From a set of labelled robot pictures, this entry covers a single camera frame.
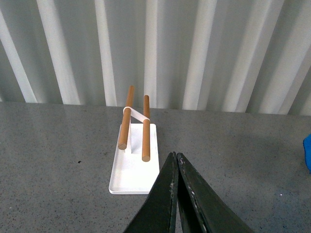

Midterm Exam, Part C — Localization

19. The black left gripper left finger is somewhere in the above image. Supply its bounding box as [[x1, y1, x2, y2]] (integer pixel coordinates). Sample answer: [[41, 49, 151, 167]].
[[125, 152, 178, 233]]

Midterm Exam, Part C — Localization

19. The white rack with wooden bars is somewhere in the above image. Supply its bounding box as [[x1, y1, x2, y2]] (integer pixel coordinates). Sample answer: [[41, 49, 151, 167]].
[[109, 85, 159, 195]]

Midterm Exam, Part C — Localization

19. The blue microfiber cloth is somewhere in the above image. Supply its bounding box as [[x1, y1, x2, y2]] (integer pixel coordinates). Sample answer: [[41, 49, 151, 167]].
[[303, 134, 311, 172]]

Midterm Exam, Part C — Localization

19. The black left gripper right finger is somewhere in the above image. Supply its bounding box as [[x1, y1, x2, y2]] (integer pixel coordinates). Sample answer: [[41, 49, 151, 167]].
[[177, 153, 253, 233]]

